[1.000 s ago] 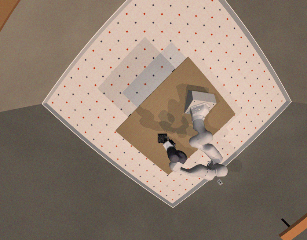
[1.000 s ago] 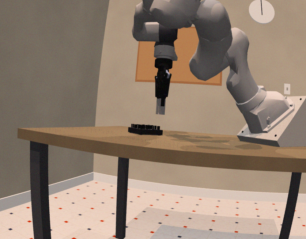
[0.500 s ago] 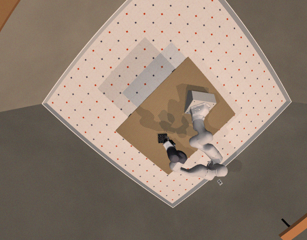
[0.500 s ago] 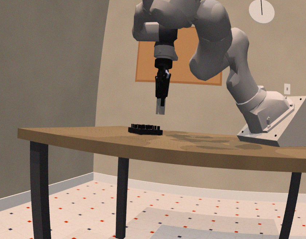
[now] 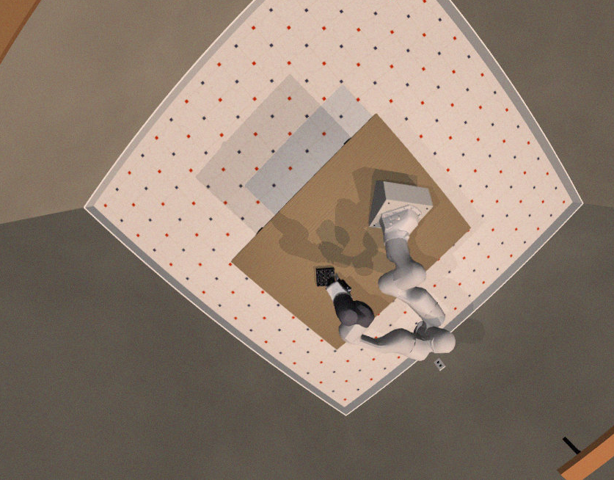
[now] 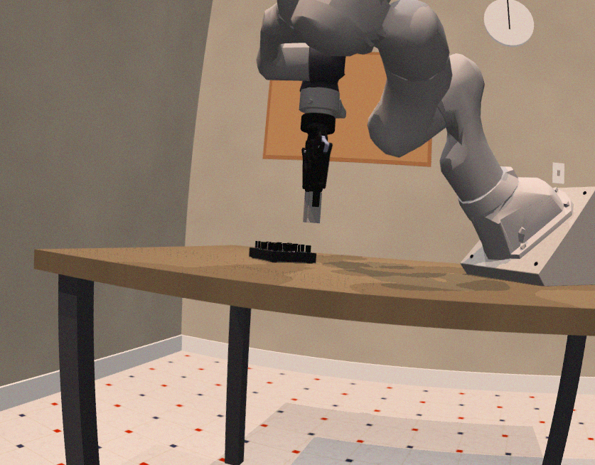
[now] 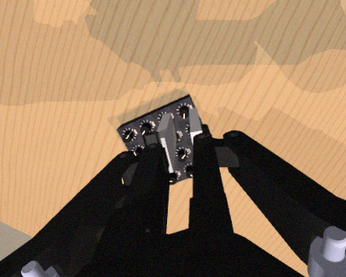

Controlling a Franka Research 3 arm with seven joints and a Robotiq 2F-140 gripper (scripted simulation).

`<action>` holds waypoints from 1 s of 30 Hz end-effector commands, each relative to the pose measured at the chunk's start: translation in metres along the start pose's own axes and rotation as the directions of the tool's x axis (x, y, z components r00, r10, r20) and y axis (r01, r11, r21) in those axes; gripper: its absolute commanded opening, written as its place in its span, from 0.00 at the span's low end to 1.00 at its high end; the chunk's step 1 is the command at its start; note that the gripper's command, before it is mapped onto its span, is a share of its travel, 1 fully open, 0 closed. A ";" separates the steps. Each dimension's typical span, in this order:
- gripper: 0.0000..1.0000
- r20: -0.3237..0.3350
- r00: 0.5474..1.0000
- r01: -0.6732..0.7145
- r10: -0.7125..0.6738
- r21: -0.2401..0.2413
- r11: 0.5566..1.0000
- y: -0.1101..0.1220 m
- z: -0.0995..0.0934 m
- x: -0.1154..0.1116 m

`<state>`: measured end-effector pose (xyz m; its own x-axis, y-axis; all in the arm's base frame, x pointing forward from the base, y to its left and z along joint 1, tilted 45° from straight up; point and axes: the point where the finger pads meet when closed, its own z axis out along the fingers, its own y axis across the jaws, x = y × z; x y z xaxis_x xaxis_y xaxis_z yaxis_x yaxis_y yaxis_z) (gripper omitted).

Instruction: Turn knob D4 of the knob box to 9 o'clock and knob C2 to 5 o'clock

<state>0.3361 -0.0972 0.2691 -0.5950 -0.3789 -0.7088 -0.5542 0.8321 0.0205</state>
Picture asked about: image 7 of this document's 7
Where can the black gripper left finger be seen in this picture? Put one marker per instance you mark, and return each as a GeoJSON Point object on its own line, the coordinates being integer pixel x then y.
{"type": "Point", "coordinates": [66, 244]}

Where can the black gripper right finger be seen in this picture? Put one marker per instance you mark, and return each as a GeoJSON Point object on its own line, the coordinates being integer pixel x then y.
{"type": "Point", "coordinates": [309, 218]}

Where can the dark grey knob box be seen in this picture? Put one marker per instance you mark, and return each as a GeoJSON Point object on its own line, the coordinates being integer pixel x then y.
{"type": "Point", "coordinates": [137, 127]}

